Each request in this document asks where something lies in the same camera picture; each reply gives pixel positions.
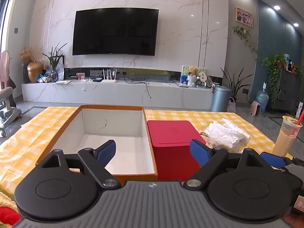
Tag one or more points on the loose paper sheets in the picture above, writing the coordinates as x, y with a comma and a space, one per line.
63, 82

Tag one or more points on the white plastic bag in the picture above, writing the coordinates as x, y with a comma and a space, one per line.
225, 133

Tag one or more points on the white gift bag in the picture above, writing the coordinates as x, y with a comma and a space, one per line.
231, 105

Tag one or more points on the yellow checkered tablecloth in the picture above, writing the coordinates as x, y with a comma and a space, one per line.
30, 135

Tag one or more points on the orange cardboard box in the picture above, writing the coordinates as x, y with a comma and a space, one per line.
133, 144

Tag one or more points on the pink space heater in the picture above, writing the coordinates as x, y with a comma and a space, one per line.
256, 108

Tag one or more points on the long-leaf floor plant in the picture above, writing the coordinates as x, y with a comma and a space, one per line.
236, 83

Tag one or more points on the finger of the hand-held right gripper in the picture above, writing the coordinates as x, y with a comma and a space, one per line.
273, 159

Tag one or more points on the blue snack packets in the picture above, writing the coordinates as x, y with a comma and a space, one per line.
44, 78

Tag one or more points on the red box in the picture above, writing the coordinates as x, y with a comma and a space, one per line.
173, 137

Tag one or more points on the dark grey cabinet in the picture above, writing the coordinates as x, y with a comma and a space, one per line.
288, 92

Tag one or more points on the gold round vase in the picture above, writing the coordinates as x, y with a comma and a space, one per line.
35, 71

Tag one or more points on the white router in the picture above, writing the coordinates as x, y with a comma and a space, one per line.
108, 80

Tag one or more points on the white marble television cabinet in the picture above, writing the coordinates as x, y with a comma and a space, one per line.
118, 93

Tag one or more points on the beige knitted cloth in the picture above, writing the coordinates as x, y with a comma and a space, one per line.
6, 200

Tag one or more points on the green illustrated card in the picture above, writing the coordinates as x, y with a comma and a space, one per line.
184, 72

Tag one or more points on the green plant in glass vase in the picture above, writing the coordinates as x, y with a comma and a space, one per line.
55, 59

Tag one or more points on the grey trash can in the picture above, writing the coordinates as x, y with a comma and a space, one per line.
220, 99

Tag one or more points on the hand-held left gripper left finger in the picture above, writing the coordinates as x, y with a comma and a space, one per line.
106, 150

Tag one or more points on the bushy ivy plant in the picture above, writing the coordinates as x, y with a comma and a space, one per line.
273, 66

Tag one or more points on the milk tea cup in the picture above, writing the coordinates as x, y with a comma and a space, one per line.
285, 140

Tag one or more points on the blue water jug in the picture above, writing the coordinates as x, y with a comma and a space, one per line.
262, 99

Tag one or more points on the brown teddy bear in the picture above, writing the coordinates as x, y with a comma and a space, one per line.
192, 76

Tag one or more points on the round hand fan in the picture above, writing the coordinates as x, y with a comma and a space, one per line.
201, 76

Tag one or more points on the red knitted toy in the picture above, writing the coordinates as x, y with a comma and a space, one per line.
8, 215

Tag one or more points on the person's right hand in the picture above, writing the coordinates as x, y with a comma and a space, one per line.
296, 223

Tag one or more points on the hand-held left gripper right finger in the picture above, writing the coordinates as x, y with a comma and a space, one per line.
198, 152

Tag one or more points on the black wall television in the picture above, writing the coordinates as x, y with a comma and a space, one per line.
116, 30

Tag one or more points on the framed wall picture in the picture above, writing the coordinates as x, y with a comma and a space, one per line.
244, 16

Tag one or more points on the red straw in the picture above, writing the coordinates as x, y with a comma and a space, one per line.
299, 118

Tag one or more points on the dried flower bunch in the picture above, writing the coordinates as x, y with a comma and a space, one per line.
25, 54

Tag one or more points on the pink grey desk chair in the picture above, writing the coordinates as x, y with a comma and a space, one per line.
7, 114

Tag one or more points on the small pink photo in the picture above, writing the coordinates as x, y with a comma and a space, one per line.
80, 76

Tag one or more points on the hanging vine plant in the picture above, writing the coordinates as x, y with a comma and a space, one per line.
244, 34

